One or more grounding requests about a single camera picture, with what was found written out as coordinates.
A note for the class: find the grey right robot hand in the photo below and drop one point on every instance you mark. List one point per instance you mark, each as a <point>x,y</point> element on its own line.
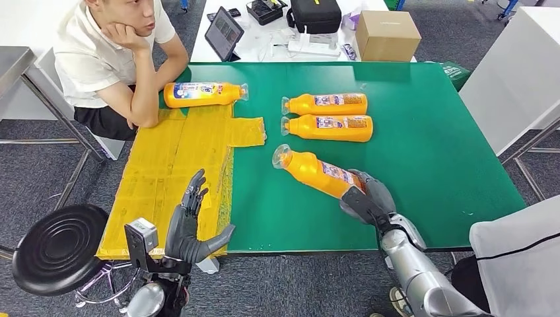
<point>380,194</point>

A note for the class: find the standing person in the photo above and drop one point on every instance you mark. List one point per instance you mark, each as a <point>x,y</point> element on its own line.
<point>516,271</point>

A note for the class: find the yellow taped cardboard sheet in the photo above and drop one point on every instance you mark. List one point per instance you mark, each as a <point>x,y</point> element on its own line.
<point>166,183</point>

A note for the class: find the white power strip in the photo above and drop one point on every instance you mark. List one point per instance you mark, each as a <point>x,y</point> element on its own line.
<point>313,48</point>

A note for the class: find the orange detergent bottle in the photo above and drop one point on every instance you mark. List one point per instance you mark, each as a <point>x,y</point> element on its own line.
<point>310,173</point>
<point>197,99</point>
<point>332,131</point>
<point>332,107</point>

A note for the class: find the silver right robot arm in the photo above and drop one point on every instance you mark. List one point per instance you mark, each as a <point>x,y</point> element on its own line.
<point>415,271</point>

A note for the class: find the black tray box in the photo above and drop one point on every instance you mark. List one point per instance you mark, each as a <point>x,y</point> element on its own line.
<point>266,11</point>

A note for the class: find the steel table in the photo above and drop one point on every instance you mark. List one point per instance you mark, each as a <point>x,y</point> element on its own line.
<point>13,65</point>

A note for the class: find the brown cardboard box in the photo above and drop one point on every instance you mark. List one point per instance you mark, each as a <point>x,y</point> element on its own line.
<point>387,37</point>

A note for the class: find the black round stool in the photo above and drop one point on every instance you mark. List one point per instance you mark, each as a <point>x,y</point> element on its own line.
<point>57,249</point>

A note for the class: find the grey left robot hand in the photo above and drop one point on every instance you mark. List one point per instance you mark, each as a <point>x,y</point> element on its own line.
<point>183,240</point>

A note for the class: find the black carry case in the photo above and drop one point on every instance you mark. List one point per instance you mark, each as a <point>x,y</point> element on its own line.
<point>315,15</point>

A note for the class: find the seated person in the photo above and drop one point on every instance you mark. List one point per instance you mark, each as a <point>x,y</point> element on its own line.
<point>87,61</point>

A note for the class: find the purple packet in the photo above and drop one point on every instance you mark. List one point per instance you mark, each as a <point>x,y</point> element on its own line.
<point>351,21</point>

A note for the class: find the black phone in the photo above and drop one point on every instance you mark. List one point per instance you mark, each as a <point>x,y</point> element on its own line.
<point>233,12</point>

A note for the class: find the small snack wrapper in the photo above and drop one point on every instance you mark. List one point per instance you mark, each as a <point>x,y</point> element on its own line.
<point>349,51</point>

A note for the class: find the black tablet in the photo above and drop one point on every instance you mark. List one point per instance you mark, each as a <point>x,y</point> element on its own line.
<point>223,33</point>

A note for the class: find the green bin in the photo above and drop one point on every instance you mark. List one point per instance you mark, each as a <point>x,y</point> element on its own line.
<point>455,74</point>

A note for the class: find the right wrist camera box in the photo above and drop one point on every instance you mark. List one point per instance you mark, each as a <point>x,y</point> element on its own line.
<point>361,205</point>

